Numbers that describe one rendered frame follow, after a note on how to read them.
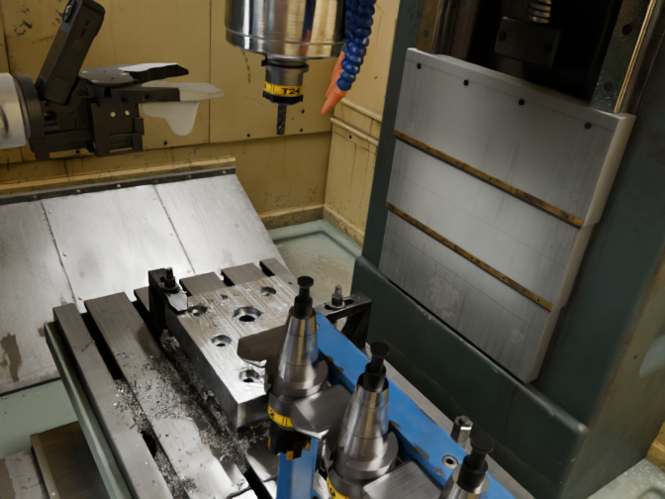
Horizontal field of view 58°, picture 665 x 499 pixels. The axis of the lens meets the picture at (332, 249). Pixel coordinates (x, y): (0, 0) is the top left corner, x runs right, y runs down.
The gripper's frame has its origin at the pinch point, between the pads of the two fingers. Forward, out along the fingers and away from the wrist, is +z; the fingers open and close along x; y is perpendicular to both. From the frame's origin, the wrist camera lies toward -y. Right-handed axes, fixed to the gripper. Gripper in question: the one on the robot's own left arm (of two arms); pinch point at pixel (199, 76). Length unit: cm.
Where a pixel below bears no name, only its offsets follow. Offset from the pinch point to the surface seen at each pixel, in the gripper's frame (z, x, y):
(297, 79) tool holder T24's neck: 12.5, 2.4, 0.7
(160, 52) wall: 31, -101, 20
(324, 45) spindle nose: 12.7, 7.7, -4.7
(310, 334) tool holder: -3.4, 32.4, 15.8
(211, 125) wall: 46, -100, 43
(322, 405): -3.8, 35.7, 21.8
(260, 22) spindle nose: 5.8, 4.6, -6.9
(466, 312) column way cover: 54, 5, 50
